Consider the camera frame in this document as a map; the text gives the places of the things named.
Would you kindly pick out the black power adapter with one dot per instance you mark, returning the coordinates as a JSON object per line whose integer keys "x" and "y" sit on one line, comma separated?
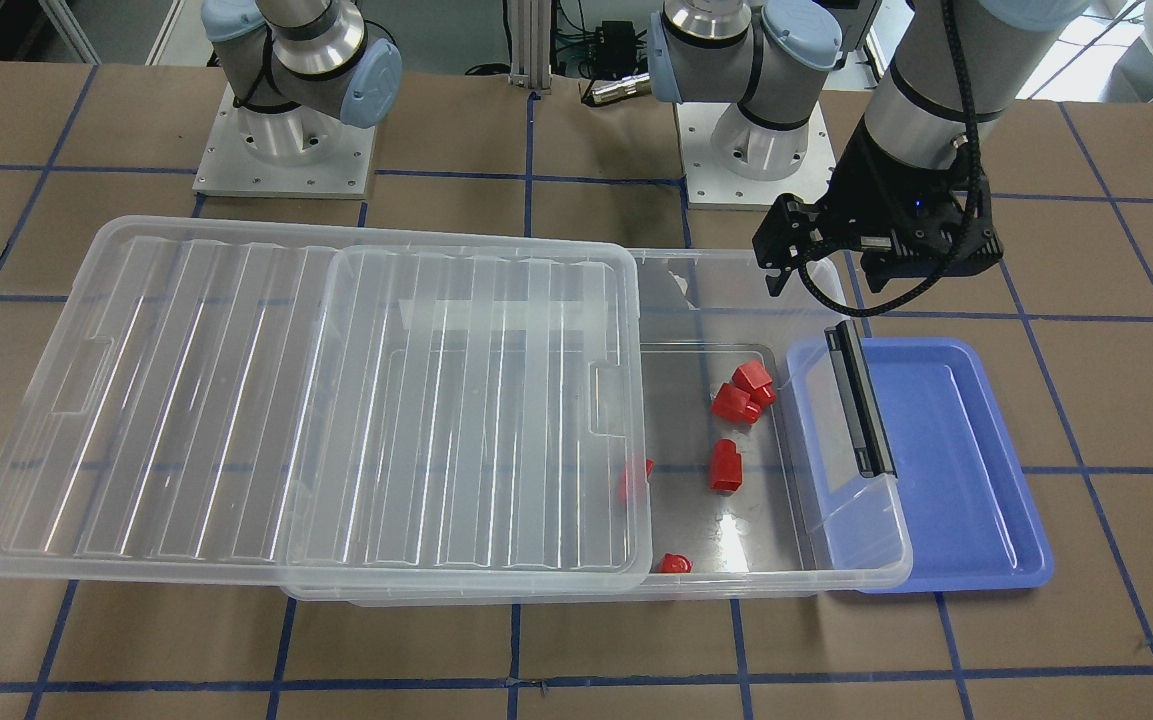
{"x": 614, "y": 53}

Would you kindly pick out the black box latch handle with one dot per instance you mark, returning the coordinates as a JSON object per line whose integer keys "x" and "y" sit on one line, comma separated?
{"x": 868, "y": 437}

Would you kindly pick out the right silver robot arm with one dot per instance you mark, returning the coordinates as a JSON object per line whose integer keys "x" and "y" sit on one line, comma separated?
{"x": 303, "y": 77}

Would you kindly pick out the aluminium frame post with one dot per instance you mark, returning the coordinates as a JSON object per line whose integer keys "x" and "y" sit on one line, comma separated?
{"x": 530, "y": 30}

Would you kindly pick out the blue plastic tray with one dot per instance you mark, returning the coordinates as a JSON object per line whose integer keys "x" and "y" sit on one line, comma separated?
{"x": 955, "y": 513}

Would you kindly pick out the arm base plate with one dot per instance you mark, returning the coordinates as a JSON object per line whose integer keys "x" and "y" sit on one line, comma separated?
{"x": 732, "y": 165}
{"x": 299, "y": 154}

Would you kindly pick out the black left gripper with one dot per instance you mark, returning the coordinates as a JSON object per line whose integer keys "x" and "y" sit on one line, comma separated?
{"x": 862, "y": 190}

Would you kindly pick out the clear plastic box lid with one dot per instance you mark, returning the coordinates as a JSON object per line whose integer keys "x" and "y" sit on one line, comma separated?
{"x": 157, "y": 440}

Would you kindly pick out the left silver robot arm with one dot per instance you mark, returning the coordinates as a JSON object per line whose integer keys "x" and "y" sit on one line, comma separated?
{"x": 959, "y": 64}

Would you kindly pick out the clear plastic storage box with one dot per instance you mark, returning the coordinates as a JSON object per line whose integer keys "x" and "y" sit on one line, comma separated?
{"x": 469, "y": 414}

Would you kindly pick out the red block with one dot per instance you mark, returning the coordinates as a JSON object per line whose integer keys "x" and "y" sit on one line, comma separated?
{"x": 754, "y": 379}
{"x": 632, "y": 482}
{"x": 725, "y": 467}
{"x": 735, "y": 405}
{"x": 673, "y": 563}

